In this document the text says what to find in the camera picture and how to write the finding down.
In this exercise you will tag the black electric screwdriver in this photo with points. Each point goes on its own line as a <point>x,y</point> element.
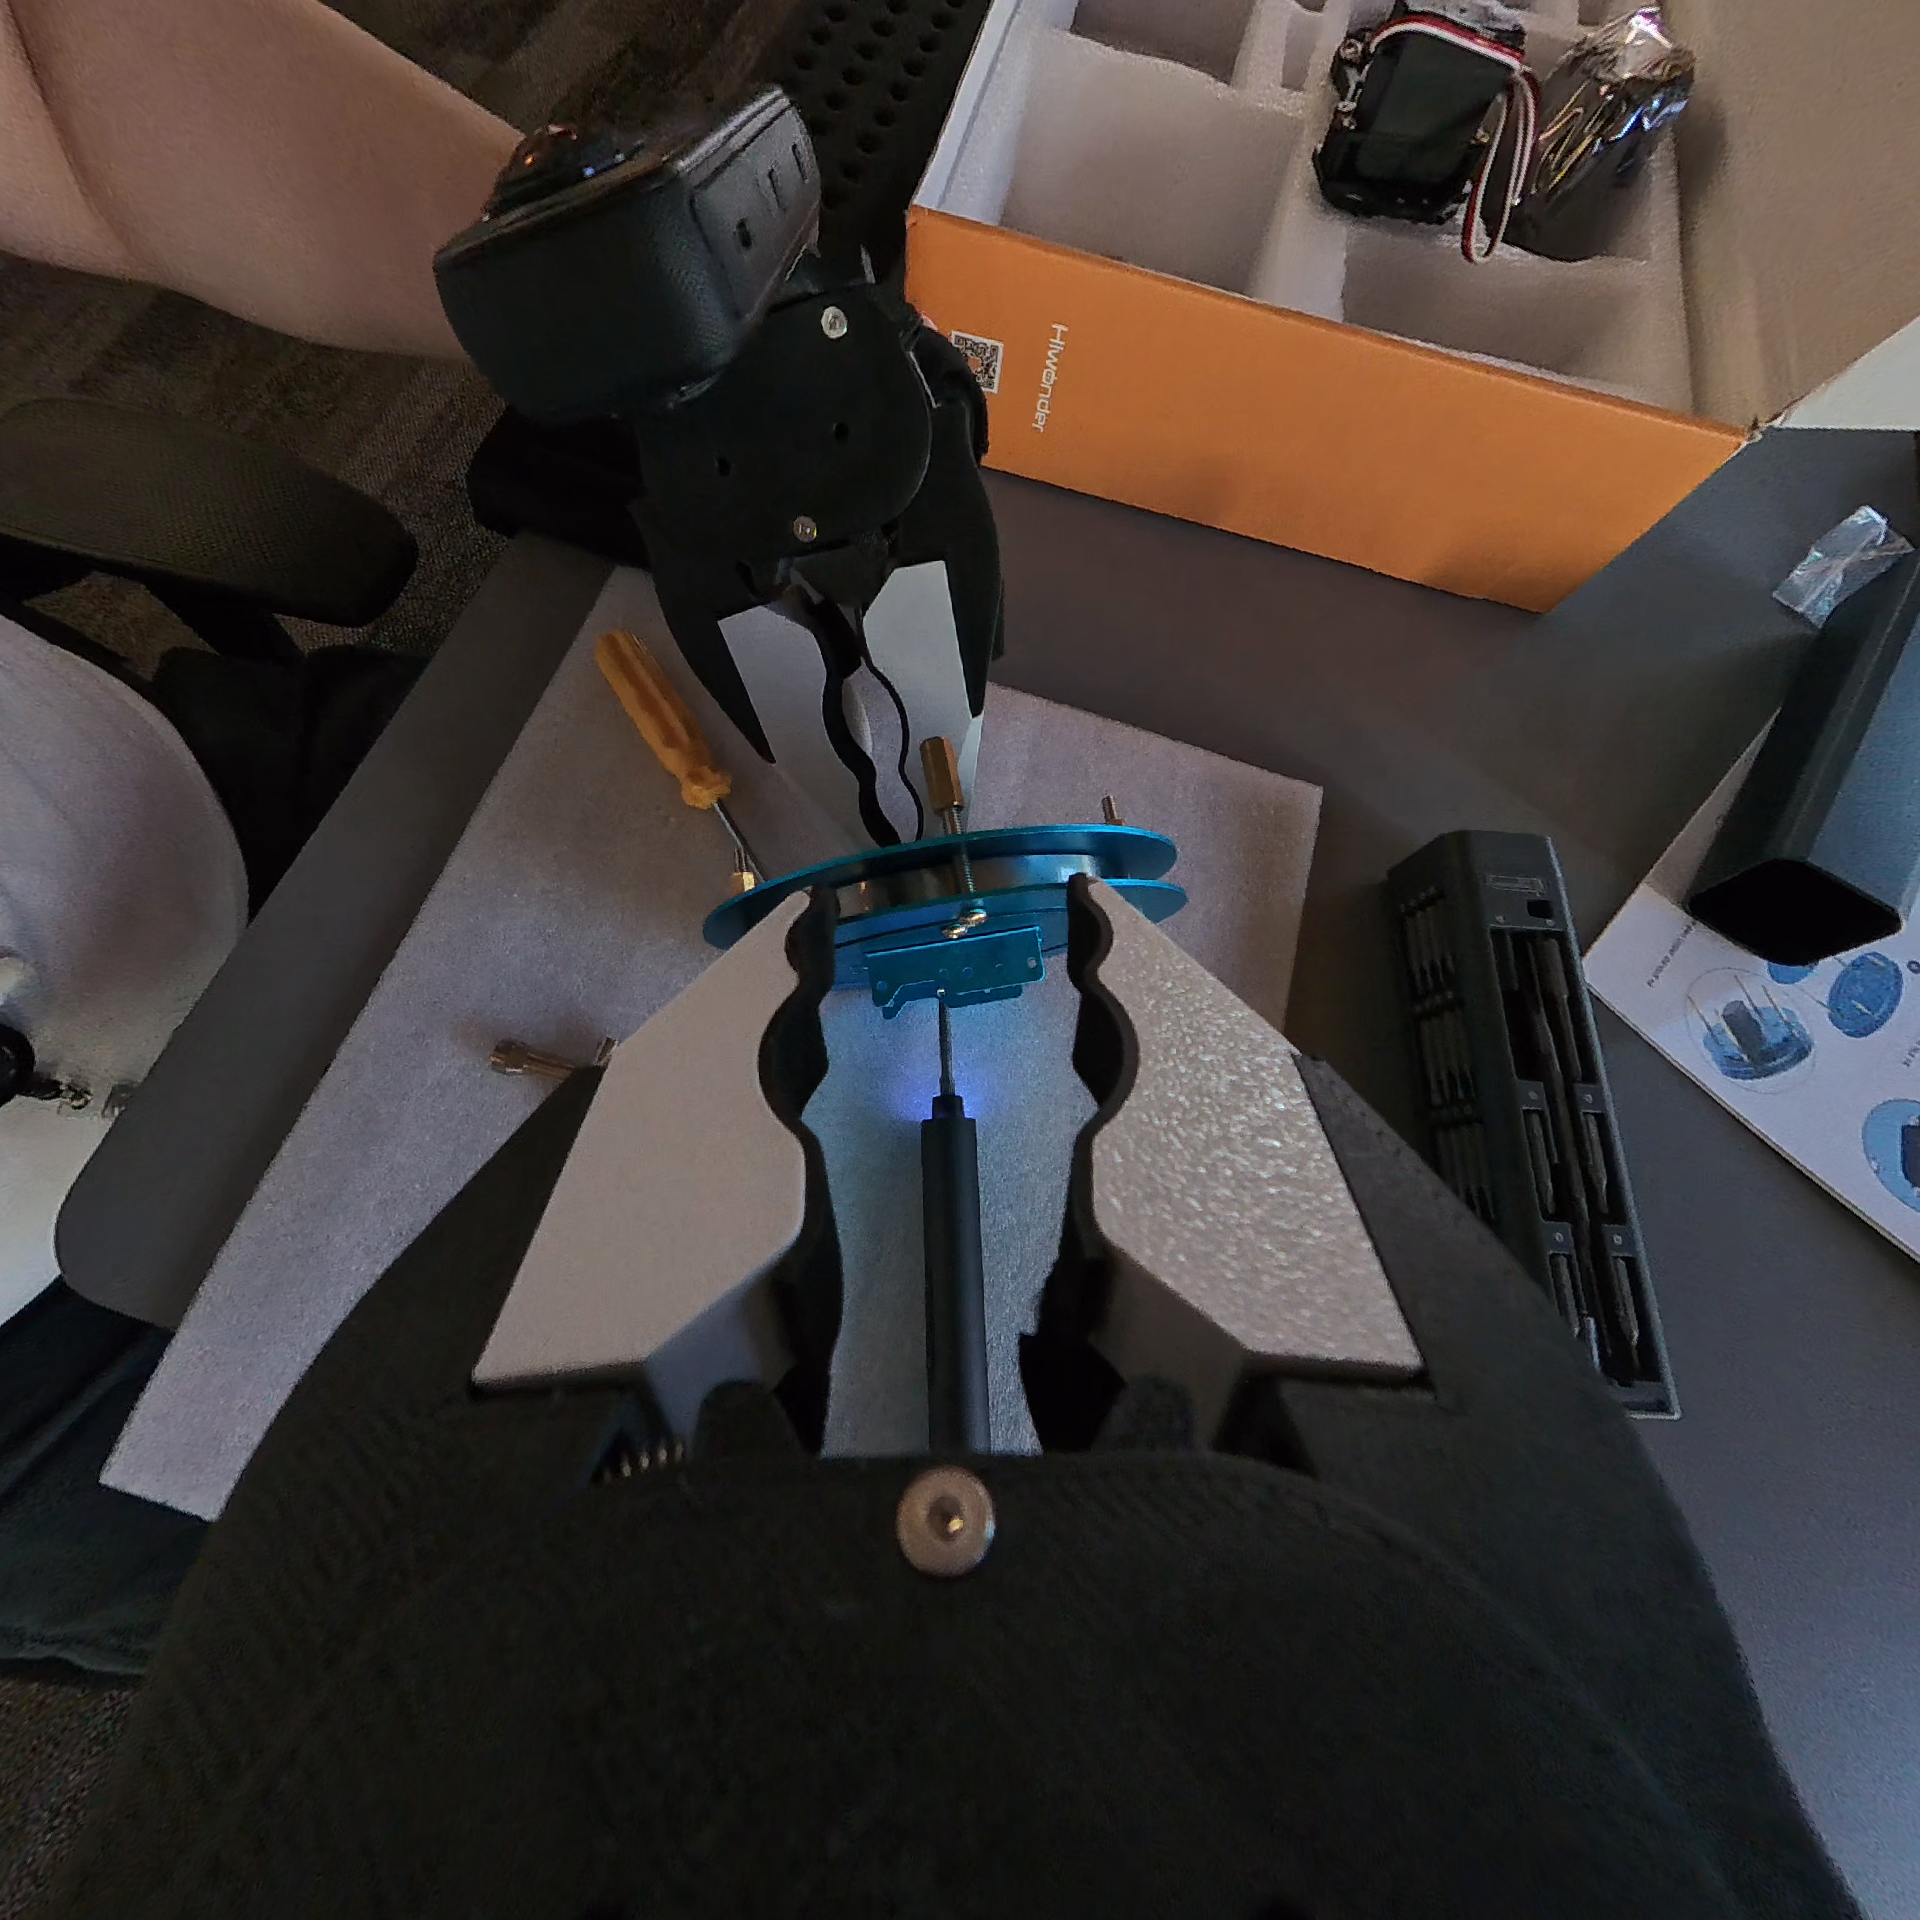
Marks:
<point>950,1227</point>

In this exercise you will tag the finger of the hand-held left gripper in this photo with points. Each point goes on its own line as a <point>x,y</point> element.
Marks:
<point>939,673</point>
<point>772,666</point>

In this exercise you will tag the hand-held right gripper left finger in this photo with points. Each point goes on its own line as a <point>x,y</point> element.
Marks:
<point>644,1199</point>

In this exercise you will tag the black servo motor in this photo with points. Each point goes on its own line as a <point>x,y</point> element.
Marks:
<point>1410,135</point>

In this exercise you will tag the orange cardboard box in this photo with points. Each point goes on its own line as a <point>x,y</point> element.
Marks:
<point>1275,450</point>

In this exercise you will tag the black screwdriver bit case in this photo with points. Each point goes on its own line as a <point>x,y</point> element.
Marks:
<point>1528,1111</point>

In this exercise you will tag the dark grey rectangular sleeve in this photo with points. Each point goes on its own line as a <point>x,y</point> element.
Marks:
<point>1846,750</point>

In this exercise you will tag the silver foil bag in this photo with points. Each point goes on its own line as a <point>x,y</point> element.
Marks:
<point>1605,151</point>

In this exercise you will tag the person's white shirt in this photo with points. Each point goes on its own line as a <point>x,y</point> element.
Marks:
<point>106,841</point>

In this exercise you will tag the person's left forearm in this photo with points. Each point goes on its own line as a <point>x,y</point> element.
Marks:
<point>227,151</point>

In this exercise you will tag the blue round turntable base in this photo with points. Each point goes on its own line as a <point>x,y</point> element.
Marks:
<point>1125,894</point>

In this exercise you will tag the white foam box insert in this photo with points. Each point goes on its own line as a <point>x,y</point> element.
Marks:
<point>1139,151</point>

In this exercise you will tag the silver cross socket wrench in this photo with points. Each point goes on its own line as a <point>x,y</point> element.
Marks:
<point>538,1059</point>

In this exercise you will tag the black chair armrest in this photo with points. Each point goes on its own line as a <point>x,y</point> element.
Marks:
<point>192,510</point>

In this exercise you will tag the white foam sheet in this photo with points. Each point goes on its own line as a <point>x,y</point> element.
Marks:
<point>450,1199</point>

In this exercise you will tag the blue printed instruction sheet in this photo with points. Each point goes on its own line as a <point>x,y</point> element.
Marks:
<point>1769,1079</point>

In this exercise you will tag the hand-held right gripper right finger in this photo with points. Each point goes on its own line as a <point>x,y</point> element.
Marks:
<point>1244,1199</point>

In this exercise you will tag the grey desk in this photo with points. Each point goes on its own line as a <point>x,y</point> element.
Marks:
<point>1769,1498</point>

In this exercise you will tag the small clear plastic bag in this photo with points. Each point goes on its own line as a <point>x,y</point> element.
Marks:
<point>1837,561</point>

